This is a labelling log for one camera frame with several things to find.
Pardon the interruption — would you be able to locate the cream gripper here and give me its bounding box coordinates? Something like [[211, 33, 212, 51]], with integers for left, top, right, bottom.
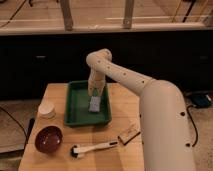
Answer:
[[88, 69, 106, 98]]

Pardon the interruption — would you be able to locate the grey sponge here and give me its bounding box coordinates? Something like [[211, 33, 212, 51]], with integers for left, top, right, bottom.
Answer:
[[89, 96, 101, 112]]

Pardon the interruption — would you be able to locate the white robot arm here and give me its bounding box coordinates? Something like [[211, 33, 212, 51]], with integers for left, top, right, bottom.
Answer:
[[86, 49, 196, 171]]

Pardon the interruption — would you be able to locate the green plastic tray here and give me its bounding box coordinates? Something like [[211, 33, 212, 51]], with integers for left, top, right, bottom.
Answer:
[[64, 80, 112, 127]]

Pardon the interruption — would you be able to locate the white small cup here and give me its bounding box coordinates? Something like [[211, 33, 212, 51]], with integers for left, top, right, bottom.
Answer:
[[38, 101, 55, 119]]

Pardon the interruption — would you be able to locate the wooden block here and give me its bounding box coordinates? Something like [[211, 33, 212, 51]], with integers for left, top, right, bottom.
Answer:
[[118, 125, 140, 145]]

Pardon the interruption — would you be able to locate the white dish brush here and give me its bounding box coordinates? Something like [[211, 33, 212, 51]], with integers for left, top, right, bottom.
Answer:
[[70, 141, 118, 158]]

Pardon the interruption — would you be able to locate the dark red bowl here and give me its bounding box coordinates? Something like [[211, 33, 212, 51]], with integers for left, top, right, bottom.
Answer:
[[35, 126, 63, 154]]

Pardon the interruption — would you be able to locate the dark floor device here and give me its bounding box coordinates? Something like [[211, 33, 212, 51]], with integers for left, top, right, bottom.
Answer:
[[190, 93, 212, 108]]

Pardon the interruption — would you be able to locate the black floor cable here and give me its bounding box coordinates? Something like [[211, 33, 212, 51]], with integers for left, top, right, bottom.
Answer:
[[0, 105, 29, 148]]

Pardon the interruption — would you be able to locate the black cable at right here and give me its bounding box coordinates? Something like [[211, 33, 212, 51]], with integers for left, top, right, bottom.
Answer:
[[185, 104, 200, 148]]

